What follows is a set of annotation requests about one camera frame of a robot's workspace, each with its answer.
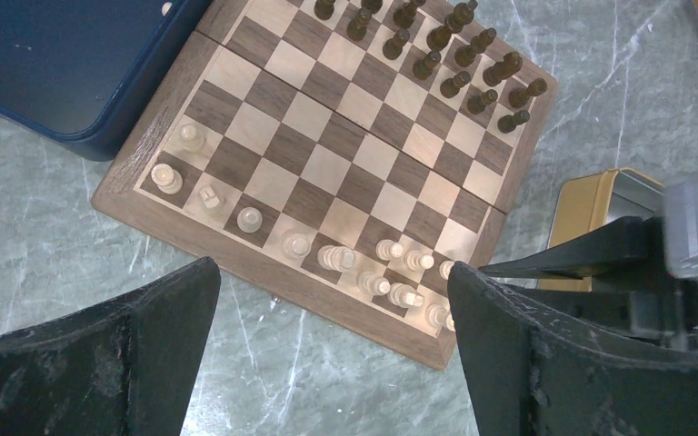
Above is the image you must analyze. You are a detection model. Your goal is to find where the dark blue piece box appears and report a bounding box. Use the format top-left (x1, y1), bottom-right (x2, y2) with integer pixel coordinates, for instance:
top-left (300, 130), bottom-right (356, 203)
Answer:
top-left (0, 0), bottom-right (208, 162)

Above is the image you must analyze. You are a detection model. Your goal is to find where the white chess piece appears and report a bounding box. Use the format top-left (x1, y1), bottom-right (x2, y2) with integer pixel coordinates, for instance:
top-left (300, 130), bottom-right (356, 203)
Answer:
top-left (282, 232), bottom-right (312, 259)
top-left (403, 250), bottom-right (434, 272)
top-left (236, 206), bottom-right (264, 233)
top-left (375, 239), bottom-right (405, 261)
top-left (197, 184), bottom-right (225, 214)
top-left (438, 260), bottom-right (454, 281)
top-left (317, 245), bottom-right (356, 273)
top-left (356, 271), bottom-right (391, 296)
top-left (425, 303), bottom-right (455, 332)

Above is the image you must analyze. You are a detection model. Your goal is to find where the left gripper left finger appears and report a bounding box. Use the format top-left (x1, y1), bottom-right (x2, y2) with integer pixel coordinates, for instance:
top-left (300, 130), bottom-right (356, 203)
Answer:
top-left (0, 257), bottom-right (221, 435)

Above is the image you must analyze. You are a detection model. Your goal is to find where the gold-rimmed metal tin tray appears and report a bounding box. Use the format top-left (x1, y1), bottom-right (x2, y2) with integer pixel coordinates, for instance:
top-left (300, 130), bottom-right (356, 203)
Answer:
top-left (537, 167), bottom-right (663, 292)

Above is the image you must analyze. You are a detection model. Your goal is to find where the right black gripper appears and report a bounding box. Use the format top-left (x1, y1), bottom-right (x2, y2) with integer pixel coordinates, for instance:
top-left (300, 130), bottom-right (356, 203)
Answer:
top-left (479, 216), bottom-right (698, 350)

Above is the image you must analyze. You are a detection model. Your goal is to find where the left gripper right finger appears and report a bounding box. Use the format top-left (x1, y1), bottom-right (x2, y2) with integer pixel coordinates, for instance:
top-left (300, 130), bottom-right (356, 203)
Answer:
top-left (447, 262), bottom-right (698, 435)

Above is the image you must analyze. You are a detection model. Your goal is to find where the dark chess piece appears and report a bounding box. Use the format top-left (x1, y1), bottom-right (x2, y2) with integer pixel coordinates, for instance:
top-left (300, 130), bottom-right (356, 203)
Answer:
top-left (483, 51), bottom-right (523, 87)
top-left (454, 27), bottom-right (497, 67)
top-left (426, 0), bottom-right (478, 51)
top-left (466, 89), bottom-right (499, 114)
top-left (412, 50), bottom-right (442, 81)
top-left (508, 78), bottom-right (548, 108)
top-left (440, 71), bottom-right (472, 99)
top-left (497, 110), bottom-right (530, 134)

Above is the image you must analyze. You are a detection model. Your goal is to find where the white chess rook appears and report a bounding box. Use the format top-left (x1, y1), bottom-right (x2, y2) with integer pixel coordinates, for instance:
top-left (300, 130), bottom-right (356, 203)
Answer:
top-left (150, 163), bottom-right (184, 194)

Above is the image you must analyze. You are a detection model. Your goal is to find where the wooden chess board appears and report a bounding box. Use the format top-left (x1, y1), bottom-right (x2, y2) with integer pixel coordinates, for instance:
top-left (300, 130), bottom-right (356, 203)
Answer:
top-left (92, 1), bottom-right (558, 370)

